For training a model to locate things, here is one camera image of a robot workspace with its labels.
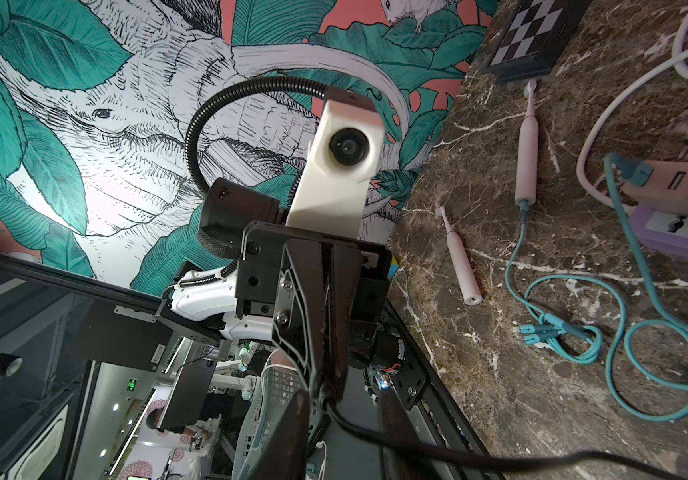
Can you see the black white chessboard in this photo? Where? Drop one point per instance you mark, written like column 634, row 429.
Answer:
column 535, row 38

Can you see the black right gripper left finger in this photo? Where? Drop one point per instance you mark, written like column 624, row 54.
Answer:
column 285, row 455

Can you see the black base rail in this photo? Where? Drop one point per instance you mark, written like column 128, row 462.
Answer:
column 435, row 415

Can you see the pink USB charger cube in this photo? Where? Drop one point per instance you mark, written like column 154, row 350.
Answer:
column 660, row 185

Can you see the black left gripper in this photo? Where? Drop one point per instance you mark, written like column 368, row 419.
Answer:
column 317, row 297

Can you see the white electric toothbrush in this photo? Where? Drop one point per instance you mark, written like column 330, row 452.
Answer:
column 469, row 287
column 528, row 153

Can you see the purple power strip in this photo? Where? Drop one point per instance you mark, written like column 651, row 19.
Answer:
column 664, row 232

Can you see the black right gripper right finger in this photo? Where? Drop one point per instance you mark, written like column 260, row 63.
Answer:
column 397, row 428

